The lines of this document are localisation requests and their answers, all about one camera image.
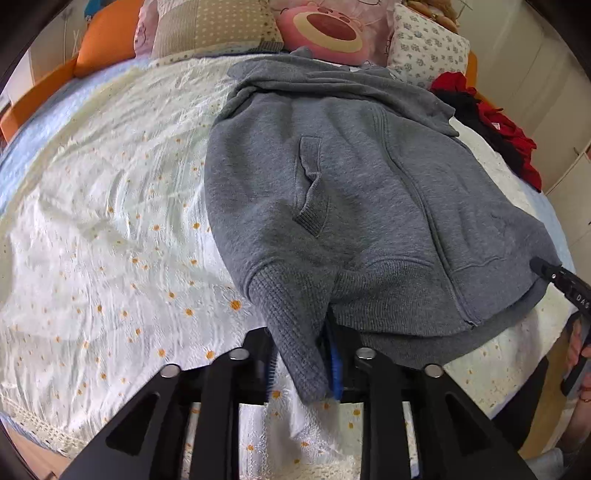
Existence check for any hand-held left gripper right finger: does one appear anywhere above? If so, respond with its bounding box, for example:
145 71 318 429
323 311 539 480

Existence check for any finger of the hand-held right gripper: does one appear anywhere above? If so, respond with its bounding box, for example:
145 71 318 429
529 257 566 289

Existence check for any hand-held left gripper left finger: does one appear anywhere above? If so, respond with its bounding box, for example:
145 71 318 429
60 329 278 480

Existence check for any grey zip jacket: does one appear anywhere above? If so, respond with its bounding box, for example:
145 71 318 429
203 46 561 402

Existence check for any person's right forearm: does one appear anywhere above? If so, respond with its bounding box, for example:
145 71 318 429
567 390 591 467

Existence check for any red and black clothes heap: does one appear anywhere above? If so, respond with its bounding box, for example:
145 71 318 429
429 71 543 193

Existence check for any person's right hand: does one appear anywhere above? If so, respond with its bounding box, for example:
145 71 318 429
567 316 591 366

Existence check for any cream cabinet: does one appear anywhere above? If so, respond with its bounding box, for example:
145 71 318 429
545 138 591 259

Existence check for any daisy print white blanket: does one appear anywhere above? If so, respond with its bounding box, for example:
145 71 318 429
0 55 578 480

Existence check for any white floral pillow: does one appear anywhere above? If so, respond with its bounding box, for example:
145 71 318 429
387 2 471 90

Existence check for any brown plush toy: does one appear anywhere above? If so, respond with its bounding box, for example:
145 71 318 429
406 0 462 33

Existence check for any pink bear cushion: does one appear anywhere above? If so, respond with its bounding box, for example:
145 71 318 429
276 0 365 65

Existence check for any light blue bed cover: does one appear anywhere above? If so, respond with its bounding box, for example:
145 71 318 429
0 58 578 278

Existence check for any beige patchwork pillow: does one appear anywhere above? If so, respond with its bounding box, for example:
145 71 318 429
152 0 284 60

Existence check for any pink cat print blanket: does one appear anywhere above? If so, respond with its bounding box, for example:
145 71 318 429
134 0 402 70

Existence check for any orange cushion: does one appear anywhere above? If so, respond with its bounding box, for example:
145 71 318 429
73 0 146 78

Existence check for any orange sofa bed frame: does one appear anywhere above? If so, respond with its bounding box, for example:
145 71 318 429
0 51 485 144

